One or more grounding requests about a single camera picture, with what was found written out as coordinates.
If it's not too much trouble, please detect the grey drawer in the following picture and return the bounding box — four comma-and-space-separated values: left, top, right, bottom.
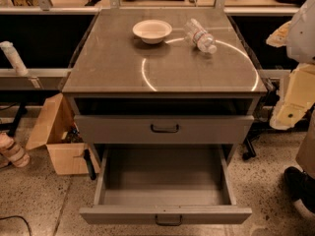
75, 115, 254, 145
80, 146, 252, 226

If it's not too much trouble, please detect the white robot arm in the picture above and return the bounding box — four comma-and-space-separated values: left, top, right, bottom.
266, 0, 315, 130

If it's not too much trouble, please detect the grey drawer cabinet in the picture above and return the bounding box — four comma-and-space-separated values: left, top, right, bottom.
63, 8, 266, 158

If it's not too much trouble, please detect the grey top drawer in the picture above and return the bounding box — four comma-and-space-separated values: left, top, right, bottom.
75, 115, 254, 145

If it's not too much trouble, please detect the tan trouser leg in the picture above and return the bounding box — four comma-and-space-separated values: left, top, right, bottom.
296, 110, 315, 179

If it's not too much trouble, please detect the black shoe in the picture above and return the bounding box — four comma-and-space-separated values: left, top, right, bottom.
283, 166, 315, 213

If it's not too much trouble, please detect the clear plastic water bottle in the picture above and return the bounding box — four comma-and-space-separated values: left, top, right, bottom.
184, 19, 217, 54

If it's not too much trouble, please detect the white paper bowl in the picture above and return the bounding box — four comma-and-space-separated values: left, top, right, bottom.
133, 20, 172, 44

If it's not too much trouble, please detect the open cardboard box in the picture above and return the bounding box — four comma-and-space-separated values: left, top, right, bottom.
26, 93, 89, 175

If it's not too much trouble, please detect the tan striped cylinder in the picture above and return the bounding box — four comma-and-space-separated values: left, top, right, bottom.
0, 133, 30, 168

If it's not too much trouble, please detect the white paper roll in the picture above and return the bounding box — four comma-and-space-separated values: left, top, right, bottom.
0, 41, 29, 77

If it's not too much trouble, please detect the black floor cable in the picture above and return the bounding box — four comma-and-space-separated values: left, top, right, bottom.
0, 215, 33, 236

